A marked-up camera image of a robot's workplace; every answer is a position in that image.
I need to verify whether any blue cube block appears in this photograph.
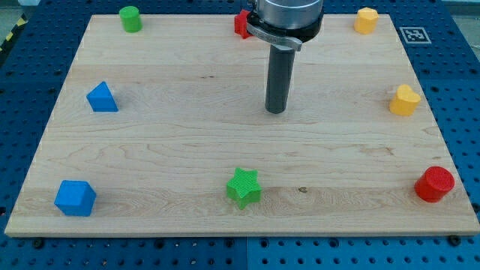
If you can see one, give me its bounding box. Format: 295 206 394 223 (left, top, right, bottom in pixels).
54 180 97 217

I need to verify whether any blue triangle block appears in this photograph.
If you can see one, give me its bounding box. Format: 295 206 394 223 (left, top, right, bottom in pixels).
86 81 119 113

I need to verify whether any green star block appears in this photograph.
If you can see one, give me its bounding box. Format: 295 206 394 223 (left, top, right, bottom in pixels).
226 167 262 210

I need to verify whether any yellow heart block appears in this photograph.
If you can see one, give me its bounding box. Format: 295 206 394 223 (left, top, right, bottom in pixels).
388 84 421 116

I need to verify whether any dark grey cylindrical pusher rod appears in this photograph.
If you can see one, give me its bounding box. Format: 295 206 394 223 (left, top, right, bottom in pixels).
265 45 296 114

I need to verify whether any red cylinder block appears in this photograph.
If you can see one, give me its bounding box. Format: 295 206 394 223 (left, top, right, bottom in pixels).
414 166 455 203

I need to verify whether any white fiducial marker tag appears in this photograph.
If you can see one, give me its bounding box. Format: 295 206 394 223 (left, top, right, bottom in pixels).
400 26 431 44

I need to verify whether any wooden board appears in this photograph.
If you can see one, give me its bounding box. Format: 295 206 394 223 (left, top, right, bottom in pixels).
5 14 479 238

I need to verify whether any black yellow hazard tape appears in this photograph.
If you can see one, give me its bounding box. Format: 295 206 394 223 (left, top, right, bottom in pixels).
1 13 28 55

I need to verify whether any green cylinder block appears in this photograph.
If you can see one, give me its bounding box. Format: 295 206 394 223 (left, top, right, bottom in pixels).
118 6 143 33

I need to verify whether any yellow hexagon block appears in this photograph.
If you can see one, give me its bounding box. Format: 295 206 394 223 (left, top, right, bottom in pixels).
353 7 379 35

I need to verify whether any red star block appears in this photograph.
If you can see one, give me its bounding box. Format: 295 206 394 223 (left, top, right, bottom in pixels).
234 9 252 39

